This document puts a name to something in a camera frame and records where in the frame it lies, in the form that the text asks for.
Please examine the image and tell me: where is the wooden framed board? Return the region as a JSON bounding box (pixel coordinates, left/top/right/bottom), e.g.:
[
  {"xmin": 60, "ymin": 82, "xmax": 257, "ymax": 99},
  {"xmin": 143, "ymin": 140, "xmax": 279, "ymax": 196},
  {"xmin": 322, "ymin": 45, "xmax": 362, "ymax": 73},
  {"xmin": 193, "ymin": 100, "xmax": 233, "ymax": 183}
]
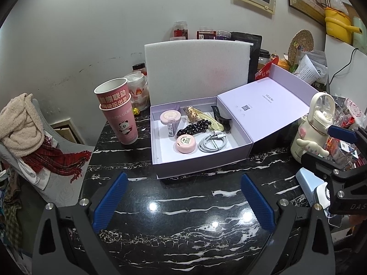
[{"xmin": 49, "ymin": 117, "xmax": 85, "ymax": 145}]

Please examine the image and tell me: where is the printed paper leaflet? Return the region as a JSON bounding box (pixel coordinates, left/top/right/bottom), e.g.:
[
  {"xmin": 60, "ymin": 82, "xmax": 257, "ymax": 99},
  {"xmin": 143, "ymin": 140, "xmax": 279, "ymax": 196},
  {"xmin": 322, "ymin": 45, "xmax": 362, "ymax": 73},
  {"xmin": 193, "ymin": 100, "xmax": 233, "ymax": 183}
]
[{"xmin": 294, "ymin": 54, "xmax": 320, "ymax": 85}]

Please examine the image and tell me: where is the white charging cable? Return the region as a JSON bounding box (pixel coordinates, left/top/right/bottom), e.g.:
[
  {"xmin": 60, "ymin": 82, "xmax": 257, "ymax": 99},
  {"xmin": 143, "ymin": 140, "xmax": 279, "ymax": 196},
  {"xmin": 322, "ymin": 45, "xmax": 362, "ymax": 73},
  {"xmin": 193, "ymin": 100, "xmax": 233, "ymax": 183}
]
[{"xmin": 199, "ymin": 130, "xmax": 228, "ymax": 152}]

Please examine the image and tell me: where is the white foam sheet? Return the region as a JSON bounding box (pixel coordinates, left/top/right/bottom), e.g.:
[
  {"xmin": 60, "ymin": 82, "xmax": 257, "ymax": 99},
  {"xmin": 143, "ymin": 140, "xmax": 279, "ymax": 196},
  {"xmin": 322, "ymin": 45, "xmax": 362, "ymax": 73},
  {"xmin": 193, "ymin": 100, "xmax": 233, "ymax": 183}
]
[{"xmin": 144, "ymin": 38, "xmax": 254, "ymax": 108}]

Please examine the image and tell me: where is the cream water bottle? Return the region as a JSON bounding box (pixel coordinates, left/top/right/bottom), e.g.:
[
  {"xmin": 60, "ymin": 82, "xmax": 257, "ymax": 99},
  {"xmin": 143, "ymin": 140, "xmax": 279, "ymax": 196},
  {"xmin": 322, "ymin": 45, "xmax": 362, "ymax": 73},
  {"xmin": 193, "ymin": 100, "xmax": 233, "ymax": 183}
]
[{"xmin": 290, "ymin": 92, "xmax": 336, "ymax": 165}]

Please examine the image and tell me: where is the pink cartoon packet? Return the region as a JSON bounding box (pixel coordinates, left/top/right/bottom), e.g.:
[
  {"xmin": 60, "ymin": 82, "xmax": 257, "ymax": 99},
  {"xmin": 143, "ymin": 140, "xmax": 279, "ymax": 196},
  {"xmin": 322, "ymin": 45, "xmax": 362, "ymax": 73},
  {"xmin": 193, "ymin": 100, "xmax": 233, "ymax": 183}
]
[{"xmin": 342, "ymin": 97, "xmax": 364, "ymax": 118}]

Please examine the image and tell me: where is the round woven mat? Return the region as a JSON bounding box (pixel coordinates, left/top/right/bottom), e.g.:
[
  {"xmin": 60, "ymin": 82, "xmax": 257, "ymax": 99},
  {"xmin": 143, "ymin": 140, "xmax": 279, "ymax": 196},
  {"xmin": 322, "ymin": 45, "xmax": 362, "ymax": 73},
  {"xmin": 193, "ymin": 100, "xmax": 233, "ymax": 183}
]
[{"xmin": 288, "ymin": 30, "xmax": 314, "ymax": 63}]

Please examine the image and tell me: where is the white appliance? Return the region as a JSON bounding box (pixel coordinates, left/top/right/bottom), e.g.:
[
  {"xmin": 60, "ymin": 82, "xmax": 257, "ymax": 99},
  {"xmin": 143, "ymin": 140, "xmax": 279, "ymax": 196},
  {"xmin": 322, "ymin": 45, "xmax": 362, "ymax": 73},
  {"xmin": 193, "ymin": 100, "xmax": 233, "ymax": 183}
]
[{"xmin": 325, "ymin": 34, "xmax": 367, "ymax": 98}]

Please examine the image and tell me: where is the clear jar red label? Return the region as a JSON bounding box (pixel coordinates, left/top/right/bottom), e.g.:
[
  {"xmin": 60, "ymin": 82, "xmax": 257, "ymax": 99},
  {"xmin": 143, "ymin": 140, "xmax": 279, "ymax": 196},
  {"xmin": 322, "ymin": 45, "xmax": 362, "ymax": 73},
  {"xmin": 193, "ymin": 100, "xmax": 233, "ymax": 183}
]
[{"xmin": 172, "ymin": 21, "xmax": 189, "ymax": 39}]

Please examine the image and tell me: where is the red paper packet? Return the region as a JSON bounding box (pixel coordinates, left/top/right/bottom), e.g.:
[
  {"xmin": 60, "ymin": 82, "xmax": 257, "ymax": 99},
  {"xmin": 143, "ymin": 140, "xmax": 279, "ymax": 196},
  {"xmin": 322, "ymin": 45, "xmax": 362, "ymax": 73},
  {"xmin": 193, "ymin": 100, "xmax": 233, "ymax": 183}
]
[{"xmin": 255, "ymin": 57, "xmax": 278, "ymax": 82}]

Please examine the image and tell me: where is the pink paper cup red band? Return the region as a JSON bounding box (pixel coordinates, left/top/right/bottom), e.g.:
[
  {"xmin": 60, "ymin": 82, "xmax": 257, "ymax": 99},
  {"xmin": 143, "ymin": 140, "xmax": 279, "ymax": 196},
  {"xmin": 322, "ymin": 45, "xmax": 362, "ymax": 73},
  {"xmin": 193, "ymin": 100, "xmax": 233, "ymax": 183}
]
[{"xmin": 94, "ymin": 77, "xmax": 128, "ymax": 111}]

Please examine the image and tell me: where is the pale green container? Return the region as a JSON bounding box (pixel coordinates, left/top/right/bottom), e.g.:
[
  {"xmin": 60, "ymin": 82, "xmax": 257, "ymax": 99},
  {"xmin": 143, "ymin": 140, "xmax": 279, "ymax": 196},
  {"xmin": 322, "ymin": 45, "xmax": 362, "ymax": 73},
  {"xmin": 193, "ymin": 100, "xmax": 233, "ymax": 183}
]
[{"xmin": 352, "ymin": 16, "xmax": 367, "ymax": 55}]

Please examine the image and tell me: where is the orange spice jar black lid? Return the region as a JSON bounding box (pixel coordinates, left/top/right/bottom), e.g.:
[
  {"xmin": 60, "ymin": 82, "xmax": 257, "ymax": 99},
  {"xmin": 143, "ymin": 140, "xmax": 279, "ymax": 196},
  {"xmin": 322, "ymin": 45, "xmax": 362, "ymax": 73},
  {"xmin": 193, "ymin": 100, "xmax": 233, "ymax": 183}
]
[{"xmin": 132, "ymin": 62, "xmax": 147, "ymax": 76}]

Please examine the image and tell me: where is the clear plastic snack bag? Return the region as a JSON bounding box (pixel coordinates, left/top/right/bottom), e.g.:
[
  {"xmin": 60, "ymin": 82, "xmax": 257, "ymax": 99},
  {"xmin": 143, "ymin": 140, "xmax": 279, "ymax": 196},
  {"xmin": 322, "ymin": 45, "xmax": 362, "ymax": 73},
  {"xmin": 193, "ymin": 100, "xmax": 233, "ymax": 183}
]
[{"xmin": 327, "ymin": 96, "xmax": 367, "ymax": 169}]

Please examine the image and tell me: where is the cream fleece cloth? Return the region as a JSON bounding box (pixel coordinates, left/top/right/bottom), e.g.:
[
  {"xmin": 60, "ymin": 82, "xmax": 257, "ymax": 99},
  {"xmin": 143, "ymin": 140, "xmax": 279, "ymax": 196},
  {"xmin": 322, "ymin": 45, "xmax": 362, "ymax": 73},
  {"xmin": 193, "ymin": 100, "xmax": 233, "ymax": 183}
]
[{"xmin": 0, "ymin": 92, "xmax": 46, "ymax": 158}]

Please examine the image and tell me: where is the black hair claw clip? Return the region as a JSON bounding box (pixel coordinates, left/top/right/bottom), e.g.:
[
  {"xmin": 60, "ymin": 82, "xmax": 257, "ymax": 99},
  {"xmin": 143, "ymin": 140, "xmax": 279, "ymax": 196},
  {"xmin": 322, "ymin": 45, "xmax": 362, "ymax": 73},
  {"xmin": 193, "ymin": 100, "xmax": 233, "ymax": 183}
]
[{"xmin": 211, "ymin": 105, "xmax": 232, "ymax": 131}]

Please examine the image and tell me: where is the red plaid scarf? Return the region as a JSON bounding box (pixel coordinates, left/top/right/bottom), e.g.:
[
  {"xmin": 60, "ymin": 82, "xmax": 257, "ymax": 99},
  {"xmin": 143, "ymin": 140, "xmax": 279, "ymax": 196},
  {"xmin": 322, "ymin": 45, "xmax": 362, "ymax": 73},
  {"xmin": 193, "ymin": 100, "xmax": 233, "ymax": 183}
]
[{"xmin": 21, "ymin": 140, "xmax": 92, "ymax": 182}]

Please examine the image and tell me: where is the yellow pot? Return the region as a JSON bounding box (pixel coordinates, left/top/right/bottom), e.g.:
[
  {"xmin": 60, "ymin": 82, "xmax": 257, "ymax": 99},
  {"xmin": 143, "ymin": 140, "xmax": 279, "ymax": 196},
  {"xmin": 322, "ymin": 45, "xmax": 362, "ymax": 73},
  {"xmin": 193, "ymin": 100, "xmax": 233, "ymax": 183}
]
[{"xmin": 325, "ymin": 6, "xmax": 363, "ymax": 45}]

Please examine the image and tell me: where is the plastic bag of cups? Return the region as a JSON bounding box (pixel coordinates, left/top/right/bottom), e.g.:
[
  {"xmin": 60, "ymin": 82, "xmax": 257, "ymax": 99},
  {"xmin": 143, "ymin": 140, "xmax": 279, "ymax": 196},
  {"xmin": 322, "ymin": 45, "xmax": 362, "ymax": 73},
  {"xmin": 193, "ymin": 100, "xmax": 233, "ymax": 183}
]
[{"xmin": 124, "ymin": 71, "xmax": 151, "ymax": 111}]

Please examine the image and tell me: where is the lavender gift box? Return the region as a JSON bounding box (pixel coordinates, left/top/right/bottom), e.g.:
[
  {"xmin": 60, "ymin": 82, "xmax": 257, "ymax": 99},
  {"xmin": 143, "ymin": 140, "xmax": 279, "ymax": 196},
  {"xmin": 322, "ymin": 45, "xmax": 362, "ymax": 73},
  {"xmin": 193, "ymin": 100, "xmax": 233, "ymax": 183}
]
[{"xmin": 150, "ymin": 63, "xmax": 327, "ymax": 180}]

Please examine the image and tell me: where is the pink panda paper cup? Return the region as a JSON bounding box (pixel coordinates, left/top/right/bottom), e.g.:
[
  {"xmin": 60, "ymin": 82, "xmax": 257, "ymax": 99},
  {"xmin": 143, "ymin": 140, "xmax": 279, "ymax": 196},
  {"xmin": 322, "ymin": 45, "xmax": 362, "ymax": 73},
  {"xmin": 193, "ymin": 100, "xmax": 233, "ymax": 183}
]
[{"xmin": 99, "ymin": 93, "xmax": 139, "ymax": 145}]

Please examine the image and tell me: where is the pale yellow hair clip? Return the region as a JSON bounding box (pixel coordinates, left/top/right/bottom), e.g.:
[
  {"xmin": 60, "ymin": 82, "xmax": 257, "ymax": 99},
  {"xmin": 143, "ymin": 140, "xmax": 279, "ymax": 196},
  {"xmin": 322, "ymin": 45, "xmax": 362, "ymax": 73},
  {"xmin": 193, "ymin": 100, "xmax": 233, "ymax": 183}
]
[{"xmin": 201, "ymin": 112, "xmax": 227, "ymax": 134}]

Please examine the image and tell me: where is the small lavender carton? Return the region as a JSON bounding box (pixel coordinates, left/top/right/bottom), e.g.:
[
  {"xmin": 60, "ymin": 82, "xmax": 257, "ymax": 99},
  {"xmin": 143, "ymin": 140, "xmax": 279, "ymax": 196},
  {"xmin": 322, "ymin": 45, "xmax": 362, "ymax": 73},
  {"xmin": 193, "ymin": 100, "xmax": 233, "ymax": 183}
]
[{"xmin": 167, "ymin": 106, "xmax": 181, "ymax": 137}]

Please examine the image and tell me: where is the pink round case green label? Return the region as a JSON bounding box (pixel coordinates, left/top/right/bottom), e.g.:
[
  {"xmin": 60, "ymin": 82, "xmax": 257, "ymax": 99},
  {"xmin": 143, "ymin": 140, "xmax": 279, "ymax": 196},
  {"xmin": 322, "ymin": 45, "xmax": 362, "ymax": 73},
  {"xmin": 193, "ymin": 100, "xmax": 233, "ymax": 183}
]
[{"xmin": 175, "ymin": 135, "xmax": 196, "ymax": 153}]

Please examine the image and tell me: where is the black polka dot scrunchie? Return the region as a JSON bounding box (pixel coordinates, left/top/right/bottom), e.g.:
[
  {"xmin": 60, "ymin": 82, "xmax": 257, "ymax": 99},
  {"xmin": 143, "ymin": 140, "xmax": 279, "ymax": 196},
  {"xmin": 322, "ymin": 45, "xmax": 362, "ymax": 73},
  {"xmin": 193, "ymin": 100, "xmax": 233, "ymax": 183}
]
[{"xmin": 175, "ymin": 118, "xmax": 213, "ymax": 138}]

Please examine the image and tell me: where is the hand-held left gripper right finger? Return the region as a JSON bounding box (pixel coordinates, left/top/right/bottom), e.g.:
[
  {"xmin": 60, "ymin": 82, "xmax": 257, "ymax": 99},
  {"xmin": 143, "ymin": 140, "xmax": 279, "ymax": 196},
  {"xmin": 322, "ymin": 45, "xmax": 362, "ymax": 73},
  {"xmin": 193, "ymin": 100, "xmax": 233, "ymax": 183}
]
[{"xmin": 241, "ymin": 174, "xmax": 336, "ymax": 275}]

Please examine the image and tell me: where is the white cloth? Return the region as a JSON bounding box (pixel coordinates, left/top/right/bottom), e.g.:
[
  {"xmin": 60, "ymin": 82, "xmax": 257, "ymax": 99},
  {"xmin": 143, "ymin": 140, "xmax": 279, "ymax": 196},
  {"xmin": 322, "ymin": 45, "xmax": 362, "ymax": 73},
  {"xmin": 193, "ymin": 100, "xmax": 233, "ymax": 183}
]
[{"xmin": 17, "ymin": 160, "xmax": 41, "ymax": 187}]

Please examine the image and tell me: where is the light blue device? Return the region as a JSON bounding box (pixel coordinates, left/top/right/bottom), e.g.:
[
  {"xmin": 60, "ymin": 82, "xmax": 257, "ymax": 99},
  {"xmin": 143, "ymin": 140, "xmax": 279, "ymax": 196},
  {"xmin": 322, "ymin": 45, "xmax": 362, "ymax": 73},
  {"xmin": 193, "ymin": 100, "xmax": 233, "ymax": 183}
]
[{"xmin": 295, "ymin": 168, "xmax": 334, "ymax": 215}]

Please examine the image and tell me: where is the grey foil packet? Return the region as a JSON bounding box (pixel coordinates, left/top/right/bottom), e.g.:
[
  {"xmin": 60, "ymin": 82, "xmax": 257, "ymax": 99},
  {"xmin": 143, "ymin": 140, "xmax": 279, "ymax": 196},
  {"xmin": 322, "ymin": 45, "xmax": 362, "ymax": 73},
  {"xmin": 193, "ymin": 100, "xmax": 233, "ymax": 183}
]
[{"xmin": 301, "ymin": 50, "xmax": 327, "ymax": 83}]

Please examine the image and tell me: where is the black power cable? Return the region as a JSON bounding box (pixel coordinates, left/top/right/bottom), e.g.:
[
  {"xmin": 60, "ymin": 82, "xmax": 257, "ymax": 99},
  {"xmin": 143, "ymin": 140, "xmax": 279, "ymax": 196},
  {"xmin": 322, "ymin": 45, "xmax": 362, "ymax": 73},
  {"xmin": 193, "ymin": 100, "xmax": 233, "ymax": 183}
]
[{"xmin": 328, "ymin": 47, "xmax": 359, "ymax": 85}]

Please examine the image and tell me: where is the person's right forearm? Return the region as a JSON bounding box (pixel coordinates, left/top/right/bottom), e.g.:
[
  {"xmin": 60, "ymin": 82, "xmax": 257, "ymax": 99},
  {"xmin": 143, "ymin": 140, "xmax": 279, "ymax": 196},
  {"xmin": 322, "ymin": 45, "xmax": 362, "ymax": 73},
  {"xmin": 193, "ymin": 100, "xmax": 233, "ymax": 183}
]
[{"xmin": 334, "ymin": 213, "xmax": 367, "ymax": 261}]

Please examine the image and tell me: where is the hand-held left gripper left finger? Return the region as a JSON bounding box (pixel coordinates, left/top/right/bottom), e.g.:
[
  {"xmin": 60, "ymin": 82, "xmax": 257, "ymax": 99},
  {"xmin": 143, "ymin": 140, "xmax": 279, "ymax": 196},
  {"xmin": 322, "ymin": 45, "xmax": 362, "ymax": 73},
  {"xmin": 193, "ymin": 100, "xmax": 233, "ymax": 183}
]
[{"xmin": 32, "ymin": 172, "xmax": 128, "ymax": 275}]

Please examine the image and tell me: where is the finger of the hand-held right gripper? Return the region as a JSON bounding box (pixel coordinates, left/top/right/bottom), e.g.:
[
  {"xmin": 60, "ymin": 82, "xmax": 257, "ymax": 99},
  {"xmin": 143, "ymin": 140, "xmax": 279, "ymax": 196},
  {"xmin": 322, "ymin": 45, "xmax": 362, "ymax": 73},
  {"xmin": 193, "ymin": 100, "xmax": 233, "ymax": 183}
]
[
  {"xmin": 328, "ymin": 123, "xmax": 367, "ymax": 152},
  {"xmin": 301, "ymin": 150, "xmax": 367, "ymax": 179}
]

